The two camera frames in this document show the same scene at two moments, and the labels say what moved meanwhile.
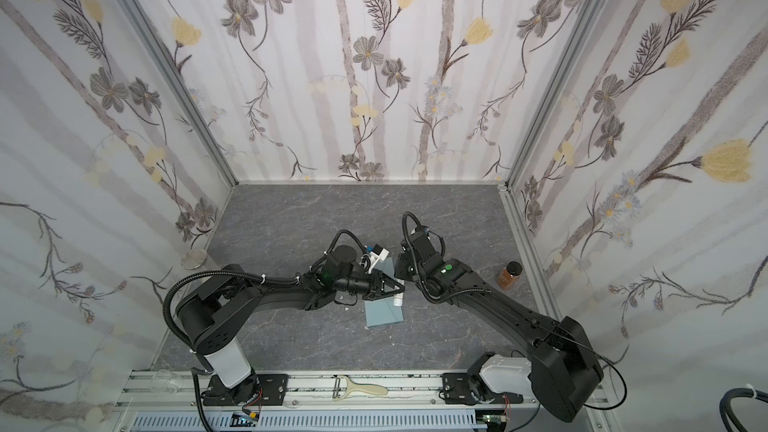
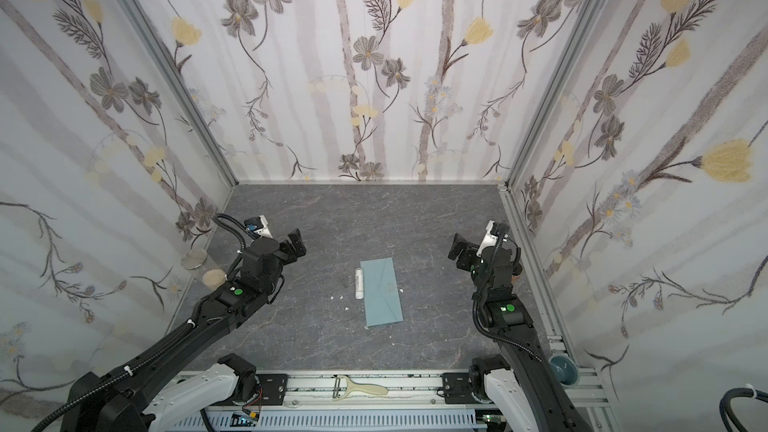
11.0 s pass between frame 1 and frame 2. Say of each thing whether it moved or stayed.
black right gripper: moved
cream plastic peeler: stayed
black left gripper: moved
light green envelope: stayed
